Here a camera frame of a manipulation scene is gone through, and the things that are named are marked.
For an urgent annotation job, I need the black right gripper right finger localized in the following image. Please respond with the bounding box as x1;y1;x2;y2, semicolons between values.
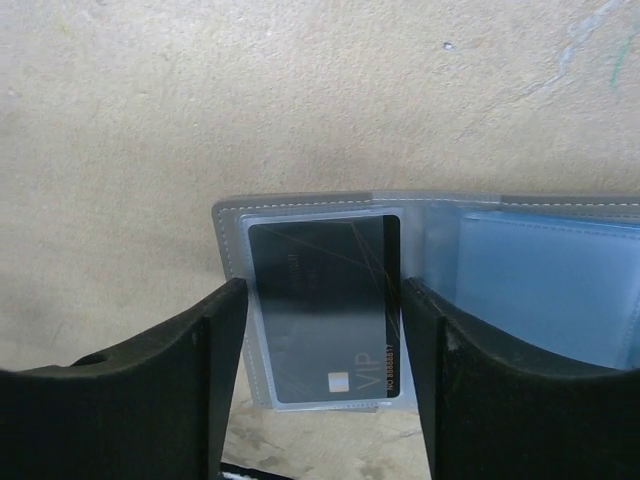
401;279;639;479

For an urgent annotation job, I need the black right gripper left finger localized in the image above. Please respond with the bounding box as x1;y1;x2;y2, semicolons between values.
1;279;248;479

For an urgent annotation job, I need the grey card holder wallet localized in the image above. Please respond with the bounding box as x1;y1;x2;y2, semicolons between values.
211;191;639;411

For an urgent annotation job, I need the black VIP credit card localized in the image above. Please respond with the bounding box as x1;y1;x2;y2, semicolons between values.
247;213;401;406

